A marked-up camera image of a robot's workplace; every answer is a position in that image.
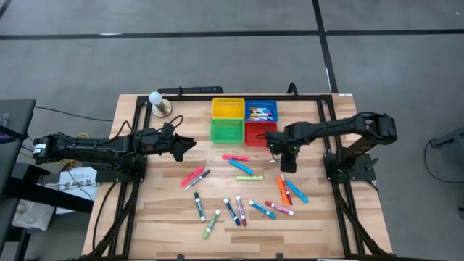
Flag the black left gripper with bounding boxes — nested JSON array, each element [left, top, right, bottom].
[[160, 124, 198, 163]]

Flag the orange highlighter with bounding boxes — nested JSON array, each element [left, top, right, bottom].
[[276, 175, 291, 207]]

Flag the blue highlighter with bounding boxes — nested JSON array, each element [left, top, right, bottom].
[[228, 159, 255, 177], [285, 180, 310, 204]]

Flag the thin red marker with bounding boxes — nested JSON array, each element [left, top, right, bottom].
[[280, 173, 294, 207]]

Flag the thin purple marker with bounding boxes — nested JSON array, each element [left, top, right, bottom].
[[183, 169, 212, 191]]

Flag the white bulb lamp brass base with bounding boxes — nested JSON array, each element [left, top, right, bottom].
[[147, 91, 173, 119]]

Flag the light green highlighter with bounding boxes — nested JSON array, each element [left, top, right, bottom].
[[234, 175, 265, 183]]

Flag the green plastic basket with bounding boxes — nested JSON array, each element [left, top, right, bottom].
[[210, 118, 245, 145]]

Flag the magenta Expo marker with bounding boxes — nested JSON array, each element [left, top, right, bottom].
[[265, 200, 296, 217]]

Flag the red plastic basket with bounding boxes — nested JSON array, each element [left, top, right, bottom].
[[244, 120, 280, 148]]

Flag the blue plastic basket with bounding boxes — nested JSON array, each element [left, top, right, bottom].
[[244, 99, 279, 123]]

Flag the teal Expo marker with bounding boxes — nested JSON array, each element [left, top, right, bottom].
[[248, 199, 278, 220]]

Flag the yellow plastic basket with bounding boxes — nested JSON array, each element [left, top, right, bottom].
[[211, 97, 246, 120]]

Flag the black bar device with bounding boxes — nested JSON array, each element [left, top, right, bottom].
[[157, 86, 225, 95]]

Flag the dark green Expo marker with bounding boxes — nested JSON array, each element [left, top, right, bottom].
[[193, 191, 207, 223]]

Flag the light green Expo marker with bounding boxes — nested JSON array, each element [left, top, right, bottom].
[[202, 209, 222, 240]]

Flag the white paper sheet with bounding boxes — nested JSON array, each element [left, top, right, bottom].
[[56, 167, 99, 216]]

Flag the grey stand leg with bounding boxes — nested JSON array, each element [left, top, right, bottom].
[[430, 126, 464, 150]]

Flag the white plastic bag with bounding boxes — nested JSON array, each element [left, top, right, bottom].
[[12, 198, 56, 233]]

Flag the black side table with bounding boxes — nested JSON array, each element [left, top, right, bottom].
[[0, 98, 95, 261]]

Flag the black left wrist camera cable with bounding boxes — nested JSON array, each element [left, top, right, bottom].
[[159, 115, 185, 132]]

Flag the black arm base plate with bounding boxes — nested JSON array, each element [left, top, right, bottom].
[[94, 159, 147, 184], [323, 152, 378, 183]]

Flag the yellow cable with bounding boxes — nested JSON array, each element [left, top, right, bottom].
[[70, 133, 92, 167]]

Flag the thick black cable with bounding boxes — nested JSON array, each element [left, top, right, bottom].
[[91, 181, 121, 255]]

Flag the black floor cable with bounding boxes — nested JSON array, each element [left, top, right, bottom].
[[34, 105, 115, 123], [423, 138, 464, 185]]

